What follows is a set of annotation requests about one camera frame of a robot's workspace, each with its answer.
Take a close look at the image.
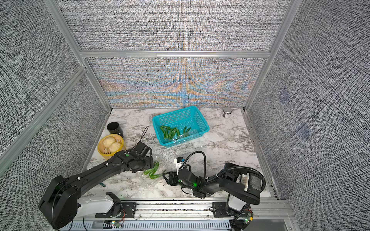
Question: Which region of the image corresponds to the black mug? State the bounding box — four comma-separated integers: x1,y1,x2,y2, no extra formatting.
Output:
107,122,124,137

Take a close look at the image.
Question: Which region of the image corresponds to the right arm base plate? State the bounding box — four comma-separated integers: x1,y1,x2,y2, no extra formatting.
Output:
211,202,231,218

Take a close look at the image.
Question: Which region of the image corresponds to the pale steamed bun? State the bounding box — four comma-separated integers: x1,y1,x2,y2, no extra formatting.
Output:
103,136,116,148

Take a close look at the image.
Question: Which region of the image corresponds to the small metal tin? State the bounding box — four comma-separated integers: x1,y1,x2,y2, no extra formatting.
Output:
223,107,233,118

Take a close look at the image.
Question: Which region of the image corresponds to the yellow bamboo steamer basket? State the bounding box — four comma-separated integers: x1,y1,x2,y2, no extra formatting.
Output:
97,134,126,160

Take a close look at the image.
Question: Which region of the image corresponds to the teal plastic basket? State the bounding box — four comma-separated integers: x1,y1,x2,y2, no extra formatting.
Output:
152,106,210,148

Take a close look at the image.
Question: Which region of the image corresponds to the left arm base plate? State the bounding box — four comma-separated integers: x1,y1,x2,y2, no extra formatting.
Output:
95,202,137,218

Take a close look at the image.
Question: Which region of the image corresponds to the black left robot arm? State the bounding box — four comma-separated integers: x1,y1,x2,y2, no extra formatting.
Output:
38,141,154,230

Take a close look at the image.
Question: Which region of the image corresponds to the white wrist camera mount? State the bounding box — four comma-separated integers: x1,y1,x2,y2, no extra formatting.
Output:
174,157,185,173

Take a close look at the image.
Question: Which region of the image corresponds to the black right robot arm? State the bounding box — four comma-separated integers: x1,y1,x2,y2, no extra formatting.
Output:
163,163,266,224

